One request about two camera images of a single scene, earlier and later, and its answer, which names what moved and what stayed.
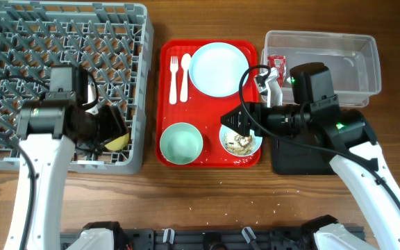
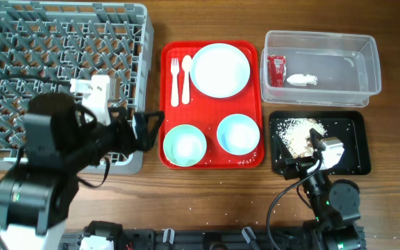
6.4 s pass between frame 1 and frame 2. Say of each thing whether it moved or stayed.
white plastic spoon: stayed
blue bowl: stayed
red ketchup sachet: stayed
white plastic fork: stayed
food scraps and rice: moved
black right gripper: moved
